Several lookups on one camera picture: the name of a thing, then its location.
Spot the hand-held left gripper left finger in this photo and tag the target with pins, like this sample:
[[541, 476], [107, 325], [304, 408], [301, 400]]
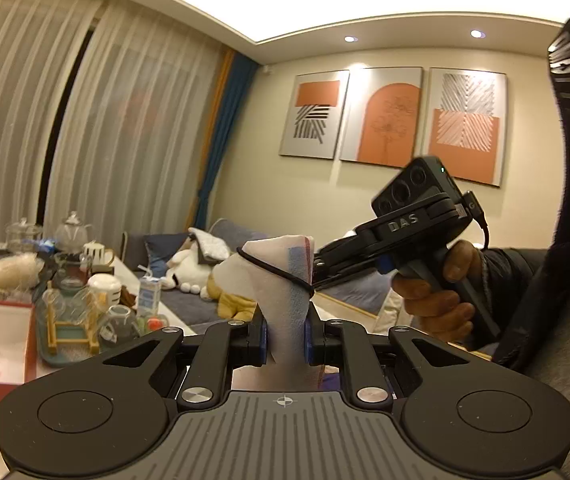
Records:
[[263, 342]]

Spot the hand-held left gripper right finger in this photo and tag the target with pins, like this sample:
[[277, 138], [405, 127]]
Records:
[[306, 342]]

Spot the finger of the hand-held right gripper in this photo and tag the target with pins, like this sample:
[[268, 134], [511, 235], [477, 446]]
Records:
[[340, 254], [355, 272]]

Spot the white shopping bag red print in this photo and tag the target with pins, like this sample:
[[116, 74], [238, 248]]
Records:
[[285, 310]]

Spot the black rubber band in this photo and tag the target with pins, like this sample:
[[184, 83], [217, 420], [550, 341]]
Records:
[[265, 266]]

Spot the person's right forearm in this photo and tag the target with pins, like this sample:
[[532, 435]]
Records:
[[515, 290]]

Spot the crumpled plastic bag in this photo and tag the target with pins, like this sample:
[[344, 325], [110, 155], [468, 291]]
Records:
[[0, 267]]

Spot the person's right hand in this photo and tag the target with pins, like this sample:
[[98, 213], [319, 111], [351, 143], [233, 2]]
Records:
[[430, 310]]

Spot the yellow muscular cat plush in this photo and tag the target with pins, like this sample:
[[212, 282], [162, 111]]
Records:
[[232, 302]]

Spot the grey sofa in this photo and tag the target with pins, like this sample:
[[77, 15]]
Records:
[[185, 305]]

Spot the white dog plush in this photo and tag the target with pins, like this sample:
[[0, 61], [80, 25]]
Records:
[[185, 270]]

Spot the orange figure toy clear case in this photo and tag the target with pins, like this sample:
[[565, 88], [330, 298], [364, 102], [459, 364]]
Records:
[[155, 321]]

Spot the orange arch painting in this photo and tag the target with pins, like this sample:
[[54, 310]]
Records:
[[382, 115]]

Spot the orange fan-line painting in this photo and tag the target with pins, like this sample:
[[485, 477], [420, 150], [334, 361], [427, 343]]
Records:
[[465, 130]]

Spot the milk carton with straw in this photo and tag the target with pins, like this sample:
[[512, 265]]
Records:
[[147, 295]]

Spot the navy cushion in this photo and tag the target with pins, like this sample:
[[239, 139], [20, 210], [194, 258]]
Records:
[[162, 252]]

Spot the striped orange square painting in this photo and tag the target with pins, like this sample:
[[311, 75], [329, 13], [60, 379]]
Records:
[[315, 115]]

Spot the dark glass pitcher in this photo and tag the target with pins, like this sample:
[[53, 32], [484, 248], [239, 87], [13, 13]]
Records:
[[117, 327]]

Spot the blue curtain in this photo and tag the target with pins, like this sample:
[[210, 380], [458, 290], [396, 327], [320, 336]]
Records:
[[230, 135]]

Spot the white pot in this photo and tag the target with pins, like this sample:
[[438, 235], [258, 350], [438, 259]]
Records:
[[104, 290]]

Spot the white striped mug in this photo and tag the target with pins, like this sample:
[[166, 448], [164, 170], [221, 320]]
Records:
[[97, 252]]

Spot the teal tray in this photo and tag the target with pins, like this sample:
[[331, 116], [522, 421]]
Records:
[[72, 350]]

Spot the wooden cup rack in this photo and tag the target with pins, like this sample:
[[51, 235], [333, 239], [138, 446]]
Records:
[[54, 330]]

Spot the glass teapot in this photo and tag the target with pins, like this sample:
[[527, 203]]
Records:
[[72, 232]]

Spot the sheer white curtain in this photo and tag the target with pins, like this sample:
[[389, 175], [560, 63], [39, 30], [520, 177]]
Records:
[[130, 110]]

